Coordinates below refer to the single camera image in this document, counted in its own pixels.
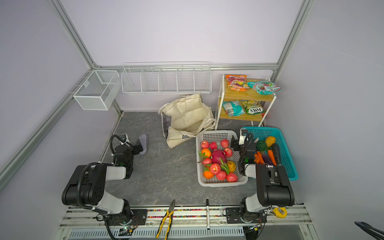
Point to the dark green cucumber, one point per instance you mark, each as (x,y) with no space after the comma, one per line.
(276,152)

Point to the orange tangerine front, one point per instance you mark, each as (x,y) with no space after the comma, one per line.
(208,174)

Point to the wooden two-tier shelf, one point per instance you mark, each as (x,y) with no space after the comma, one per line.
(226,95)

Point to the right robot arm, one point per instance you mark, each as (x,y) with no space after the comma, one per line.
(262,161)

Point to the cream canvas grocery bag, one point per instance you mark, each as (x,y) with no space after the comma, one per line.
(185,118)

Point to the yellow pear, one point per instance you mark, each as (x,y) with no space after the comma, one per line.
(231,166)

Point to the orange snack bag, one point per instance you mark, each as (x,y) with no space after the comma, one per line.
(237,83)

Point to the orange tangerine with leaves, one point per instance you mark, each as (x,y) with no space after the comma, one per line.
(204,154)

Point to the black tripod leg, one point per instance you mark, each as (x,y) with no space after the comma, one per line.
(373,232)

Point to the long white wire basket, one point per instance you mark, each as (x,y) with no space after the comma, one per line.
(166,77)

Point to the red apple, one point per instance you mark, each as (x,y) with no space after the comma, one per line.
(213,145)
(207,161)
(232,177)
(225,143)
(221,176)
(215,168)
(205,145)

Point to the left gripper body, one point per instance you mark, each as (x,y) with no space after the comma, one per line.
(135,147)

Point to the magenta dragon fruit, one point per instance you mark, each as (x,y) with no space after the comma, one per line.
(219,157)

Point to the purple eggplant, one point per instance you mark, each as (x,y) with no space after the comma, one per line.
(266,159)

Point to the teal red snack bag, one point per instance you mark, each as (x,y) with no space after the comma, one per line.
(264,87)

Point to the teal plastic vegetable basket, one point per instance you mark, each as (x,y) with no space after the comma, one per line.
(262,133)

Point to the yellow black pliers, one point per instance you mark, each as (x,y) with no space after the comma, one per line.
(168,217)

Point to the grey cloth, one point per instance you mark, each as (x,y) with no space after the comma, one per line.
(143,142)

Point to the orange carrot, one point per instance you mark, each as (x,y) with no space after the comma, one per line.
(272,157)

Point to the small white mesh box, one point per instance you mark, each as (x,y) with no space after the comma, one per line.
(99,90)

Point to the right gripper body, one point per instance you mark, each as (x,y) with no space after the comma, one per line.
(240,144)

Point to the green bell pepper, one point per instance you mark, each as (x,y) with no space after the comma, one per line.
(261,146)

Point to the green Fox's candy bag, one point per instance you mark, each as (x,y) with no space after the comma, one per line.
(252,107)

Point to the yellow tape measure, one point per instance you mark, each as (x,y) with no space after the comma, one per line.
(280,212)

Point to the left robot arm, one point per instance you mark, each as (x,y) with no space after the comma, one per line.
(86,187)

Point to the teal white snack bag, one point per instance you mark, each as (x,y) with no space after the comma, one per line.
(233,108)

